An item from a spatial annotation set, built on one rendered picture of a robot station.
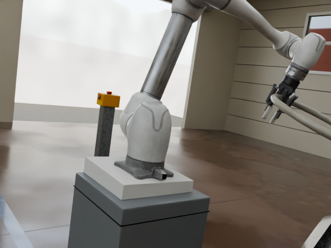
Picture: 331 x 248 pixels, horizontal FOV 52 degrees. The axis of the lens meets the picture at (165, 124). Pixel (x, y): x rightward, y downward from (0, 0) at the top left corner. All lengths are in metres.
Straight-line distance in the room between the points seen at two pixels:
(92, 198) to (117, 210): 0.19
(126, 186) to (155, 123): 0.26
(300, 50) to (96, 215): 1.11
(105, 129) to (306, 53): 1.32
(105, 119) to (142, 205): 1.19
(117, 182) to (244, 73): 9.02
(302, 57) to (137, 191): 0.93
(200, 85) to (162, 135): 8.20
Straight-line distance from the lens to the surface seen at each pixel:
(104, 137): 2.30
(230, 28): 10.16
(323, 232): 1.60
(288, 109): 1.40
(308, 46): 1.64
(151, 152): 1.27
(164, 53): 1.48
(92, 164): 1.38
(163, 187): 1.28
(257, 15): 1.51
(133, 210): 1.15
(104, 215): 1.25
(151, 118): 1.26
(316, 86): 8.79
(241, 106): 10.01
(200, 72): 9.41
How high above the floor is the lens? 1.22
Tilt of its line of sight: 7 degrees down
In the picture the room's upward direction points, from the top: 8 degrees clockwise
